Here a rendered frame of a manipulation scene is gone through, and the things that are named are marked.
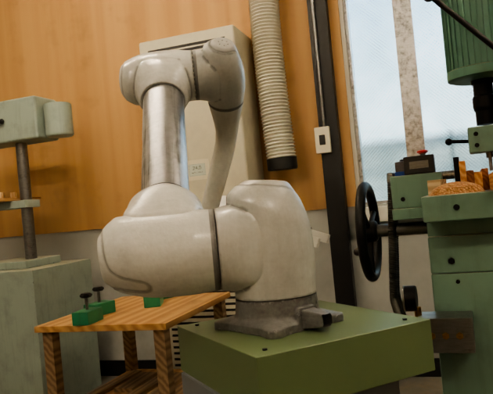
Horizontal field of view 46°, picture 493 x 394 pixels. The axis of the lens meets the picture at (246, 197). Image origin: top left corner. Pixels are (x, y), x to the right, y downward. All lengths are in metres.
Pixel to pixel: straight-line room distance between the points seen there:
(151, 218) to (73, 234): 2.57
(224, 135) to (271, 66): 1.31
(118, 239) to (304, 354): 0.38
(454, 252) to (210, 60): 0.76
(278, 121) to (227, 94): 1.35
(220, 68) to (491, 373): 0.99
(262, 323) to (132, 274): 0.24
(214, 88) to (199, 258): 0.63
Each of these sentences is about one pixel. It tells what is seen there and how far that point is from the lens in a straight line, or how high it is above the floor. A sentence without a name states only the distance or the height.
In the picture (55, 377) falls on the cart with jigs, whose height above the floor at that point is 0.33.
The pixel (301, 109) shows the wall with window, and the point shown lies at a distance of 3.04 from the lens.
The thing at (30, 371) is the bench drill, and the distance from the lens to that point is 3.11.
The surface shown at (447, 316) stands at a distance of 1.44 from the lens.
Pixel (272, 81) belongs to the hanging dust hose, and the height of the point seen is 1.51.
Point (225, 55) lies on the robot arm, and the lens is 1.50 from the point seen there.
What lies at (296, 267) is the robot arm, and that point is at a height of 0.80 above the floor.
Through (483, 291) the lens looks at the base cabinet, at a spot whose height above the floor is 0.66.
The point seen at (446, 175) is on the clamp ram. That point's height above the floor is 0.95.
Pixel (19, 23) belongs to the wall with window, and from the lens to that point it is 3.94.
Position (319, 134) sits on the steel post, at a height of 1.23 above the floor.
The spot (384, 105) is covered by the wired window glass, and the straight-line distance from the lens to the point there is 3.06.
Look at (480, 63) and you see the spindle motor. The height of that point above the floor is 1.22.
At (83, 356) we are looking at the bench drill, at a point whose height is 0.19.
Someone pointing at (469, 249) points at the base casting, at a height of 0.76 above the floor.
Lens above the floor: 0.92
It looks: 1 degrees up
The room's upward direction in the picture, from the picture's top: 5 degrees counter-clockwise
